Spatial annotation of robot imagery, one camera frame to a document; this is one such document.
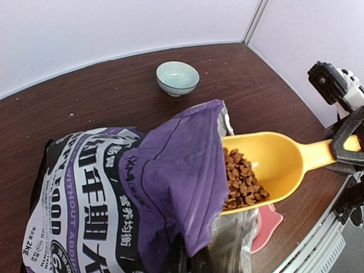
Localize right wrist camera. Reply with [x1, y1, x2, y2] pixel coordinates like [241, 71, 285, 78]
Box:
[308, 61, 363, 119]

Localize aluminium front rail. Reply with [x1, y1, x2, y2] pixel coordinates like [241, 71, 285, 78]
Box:
[275, 171, 363, 272]

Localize brown kibble in scoop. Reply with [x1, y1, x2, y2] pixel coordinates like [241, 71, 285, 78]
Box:
[223, 147, 270, 211]

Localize right aluminium frame post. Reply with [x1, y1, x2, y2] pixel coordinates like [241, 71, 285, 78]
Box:
[242, 0, 269, 46]

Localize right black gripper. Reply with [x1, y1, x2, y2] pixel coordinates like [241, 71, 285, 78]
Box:
[325, 106, 363, 226]

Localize purple puppy food bag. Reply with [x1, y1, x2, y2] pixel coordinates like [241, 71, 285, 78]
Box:
[20, 100, 258, 272]

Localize light blue ceramic bowl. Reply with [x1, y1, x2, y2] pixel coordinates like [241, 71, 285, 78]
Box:
[155, 61, 201, 97]

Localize pink pet bowl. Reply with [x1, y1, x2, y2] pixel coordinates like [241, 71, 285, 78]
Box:
[251, 204, 284, 254]

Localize yellow plastic scoop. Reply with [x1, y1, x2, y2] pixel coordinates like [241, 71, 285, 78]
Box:
[218, 131, 359, 216]

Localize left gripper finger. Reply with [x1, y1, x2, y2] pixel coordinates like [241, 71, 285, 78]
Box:
[166, 233, 215, 273]

